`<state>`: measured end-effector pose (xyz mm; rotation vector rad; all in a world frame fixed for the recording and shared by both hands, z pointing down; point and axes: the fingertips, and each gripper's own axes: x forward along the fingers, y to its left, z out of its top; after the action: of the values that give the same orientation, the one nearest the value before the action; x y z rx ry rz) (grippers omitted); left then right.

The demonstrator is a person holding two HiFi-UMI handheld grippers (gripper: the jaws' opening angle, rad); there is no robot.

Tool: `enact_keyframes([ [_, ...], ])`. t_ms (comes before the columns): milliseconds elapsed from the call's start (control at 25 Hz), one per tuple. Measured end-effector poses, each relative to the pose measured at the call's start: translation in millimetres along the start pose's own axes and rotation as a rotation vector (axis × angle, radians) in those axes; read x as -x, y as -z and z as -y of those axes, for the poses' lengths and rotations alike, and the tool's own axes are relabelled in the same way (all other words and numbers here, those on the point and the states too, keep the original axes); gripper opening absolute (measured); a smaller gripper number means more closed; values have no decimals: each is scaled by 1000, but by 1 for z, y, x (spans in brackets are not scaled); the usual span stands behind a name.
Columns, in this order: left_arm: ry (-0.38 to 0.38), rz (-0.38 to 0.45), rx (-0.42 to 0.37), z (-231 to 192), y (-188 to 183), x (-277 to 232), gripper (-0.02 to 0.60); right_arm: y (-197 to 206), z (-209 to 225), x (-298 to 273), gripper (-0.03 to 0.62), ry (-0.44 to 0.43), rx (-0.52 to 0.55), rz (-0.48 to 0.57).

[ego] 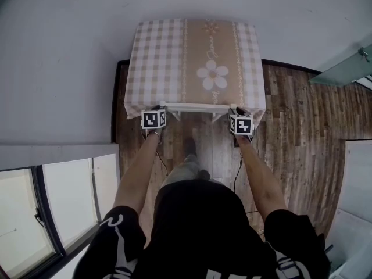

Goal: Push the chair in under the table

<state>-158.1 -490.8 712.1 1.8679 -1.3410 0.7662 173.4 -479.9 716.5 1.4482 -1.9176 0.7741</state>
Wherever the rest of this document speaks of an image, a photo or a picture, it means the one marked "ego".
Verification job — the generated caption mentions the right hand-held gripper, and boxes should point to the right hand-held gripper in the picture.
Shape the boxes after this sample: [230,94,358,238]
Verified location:
[228,106,255,142]

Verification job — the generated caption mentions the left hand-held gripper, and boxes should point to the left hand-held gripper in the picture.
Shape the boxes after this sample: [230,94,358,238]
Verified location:
[140,104,169,131]

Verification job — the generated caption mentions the person's right forearm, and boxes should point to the person's right forearm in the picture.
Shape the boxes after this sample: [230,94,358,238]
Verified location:
[234,134,289,222]

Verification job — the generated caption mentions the person's left forearm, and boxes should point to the person's left forearm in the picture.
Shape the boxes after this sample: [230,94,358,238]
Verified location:
[114,130,162,216]

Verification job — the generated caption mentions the table under checked cloth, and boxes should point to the table under checked cloth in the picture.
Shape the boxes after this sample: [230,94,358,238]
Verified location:
[123,18,267,120]

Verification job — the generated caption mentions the person's grey trousers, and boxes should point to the person's grey trousers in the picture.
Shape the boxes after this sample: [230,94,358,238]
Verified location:
[160,153,210,189]

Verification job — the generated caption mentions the beige checked flower tablecloth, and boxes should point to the beige checked flower tablecloth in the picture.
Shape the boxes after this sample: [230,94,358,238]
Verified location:
[123,18,267,120]

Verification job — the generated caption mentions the frosted glass door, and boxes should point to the frosted glass door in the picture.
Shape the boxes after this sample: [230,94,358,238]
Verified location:
[307,41,372,87]

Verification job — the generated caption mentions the person's black printed shirt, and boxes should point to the person's black printed shirt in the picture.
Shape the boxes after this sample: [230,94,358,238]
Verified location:
[71,180,332,279]

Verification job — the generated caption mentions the white panel door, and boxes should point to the white panel door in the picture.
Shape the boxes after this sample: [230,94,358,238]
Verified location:
[324,139,372,279]

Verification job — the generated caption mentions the metal glass door hinge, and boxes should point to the metal glass door hinge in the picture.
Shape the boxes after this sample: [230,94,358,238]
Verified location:
[357,46,370,63]

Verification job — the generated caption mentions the black framed window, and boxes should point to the black framed window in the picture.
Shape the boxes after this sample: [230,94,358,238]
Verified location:
[0,153,120,279]

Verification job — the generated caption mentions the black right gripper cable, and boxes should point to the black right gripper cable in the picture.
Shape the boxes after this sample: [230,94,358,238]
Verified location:
[233,152,244,192]

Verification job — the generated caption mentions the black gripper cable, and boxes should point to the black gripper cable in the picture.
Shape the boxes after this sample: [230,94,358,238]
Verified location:
[233,152,244,192]
[155,151,170,177]

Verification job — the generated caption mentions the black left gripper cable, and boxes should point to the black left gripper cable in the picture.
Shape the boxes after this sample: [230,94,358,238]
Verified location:
[155,151,170,177]

